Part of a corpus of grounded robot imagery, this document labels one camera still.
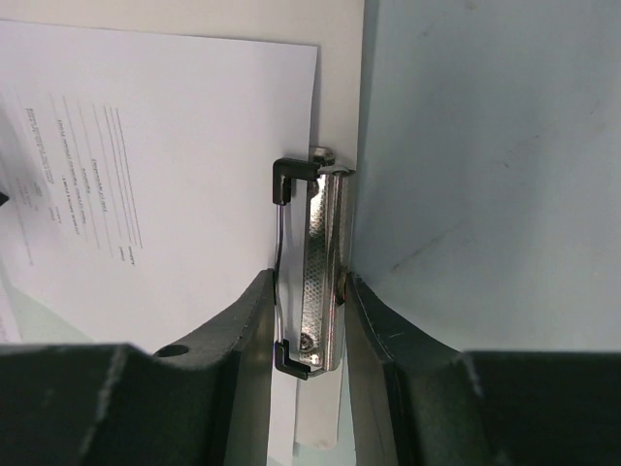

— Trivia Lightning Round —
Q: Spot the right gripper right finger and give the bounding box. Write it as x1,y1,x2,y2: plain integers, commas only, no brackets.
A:
344,275,620,465

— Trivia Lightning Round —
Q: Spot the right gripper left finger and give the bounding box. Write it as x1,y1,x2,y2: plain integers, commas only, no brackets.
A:
1,270,274,465

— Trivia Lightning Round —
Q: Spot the metal folder clip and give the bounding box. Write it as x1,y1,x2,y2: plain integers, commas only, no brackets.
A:
272,147,355,381

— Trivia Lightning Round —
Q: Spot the white signature form sheet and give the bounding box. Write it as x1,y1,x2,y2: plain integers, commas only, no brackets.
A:
1,21,317,350

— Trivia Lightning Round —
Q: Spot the white folder with clip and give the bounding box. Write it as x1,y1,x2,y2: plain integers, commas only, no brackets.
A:
267,1,367,465

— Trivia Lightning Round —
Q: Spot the white dense text sheet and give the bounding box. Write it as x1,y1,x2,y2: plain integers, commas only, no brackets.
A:
0,287,22,344

